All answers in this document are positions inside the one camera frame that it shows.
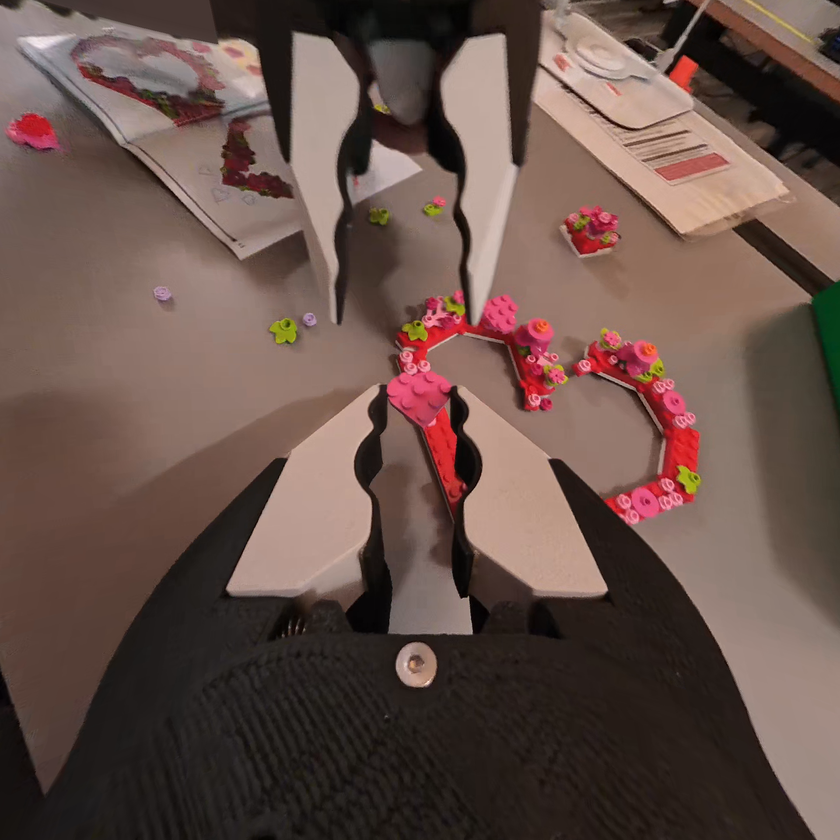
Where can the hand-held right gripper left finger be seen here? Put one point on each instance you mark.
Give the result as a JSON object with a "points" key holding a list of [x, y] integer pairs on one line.
{"points": [[308, 518]]}

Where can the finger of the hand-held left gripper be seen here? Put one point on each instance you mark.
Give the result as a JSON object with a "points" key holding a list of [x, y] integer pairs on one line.
{"points": [[485, 164], [318, 164]]}

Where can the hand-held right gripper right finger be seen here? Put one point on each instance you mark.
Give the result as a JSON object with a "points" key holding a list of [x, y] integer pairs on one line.
{"points": [[525, 518]]}

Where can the red lego half with hearts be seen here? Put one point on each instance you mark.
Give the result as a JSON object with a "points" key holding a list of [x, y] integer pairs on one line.
{"points": [[499, 313]]}

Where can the red flower lego piece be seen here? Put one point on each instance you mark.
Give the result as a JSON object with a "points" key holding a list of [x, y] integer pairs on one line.
{"points": [[33, 130]]}

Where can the green lego piece pink flower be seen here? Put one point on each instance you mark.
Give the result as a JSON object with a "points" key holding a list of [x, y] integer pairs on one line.
{"points": [[434, 207]]}

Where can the small green lego piece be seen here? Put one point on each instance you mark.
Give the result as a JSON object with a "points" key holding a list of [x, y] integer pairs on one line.
{"points": [[379, 216]]}

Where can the small red white lego block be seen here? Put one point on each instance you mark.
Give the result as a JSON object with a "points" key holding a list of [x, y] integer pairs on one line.
{"points": [[590, 233]]}

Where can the lego instruction booklet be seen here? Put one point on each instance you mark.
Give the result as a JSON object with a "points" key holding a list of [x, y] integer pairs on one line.
{"points": [[190, 170]]}

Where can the red lego half with discs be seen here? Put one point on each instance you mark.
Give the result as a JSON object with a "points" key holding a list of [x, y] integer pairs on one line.
{"points": [[682, 453]]}

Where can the green leaf lego piece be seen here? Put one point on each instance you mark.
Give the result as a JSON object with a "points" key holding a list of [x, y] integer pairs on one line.
{"points": [[283, 332]]}

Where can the person's left hand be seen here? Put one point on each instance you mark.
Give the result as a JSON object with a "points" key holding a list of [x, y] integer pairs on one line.
{"points": [[397, 139]]}

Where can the white plastic bag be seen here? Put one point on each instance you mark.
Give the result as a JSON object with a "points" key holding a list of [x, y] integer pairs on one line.
{"points": [[610, 59]]}

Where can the cardboard envelope with label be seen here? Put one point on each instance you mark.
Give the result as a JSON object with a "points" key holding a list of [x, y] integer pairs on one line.
{"points": [[709, 190]]}

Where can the wooden desk with yellow tape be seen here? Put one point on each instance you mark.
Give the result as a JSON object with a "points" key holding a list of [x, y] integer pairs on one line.
{"points": [[774, 49]]}

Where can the green plastic crate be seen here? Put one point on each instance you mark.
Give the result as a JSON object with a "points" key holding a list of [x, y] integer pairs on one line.
{"points": [[828, 341]]}

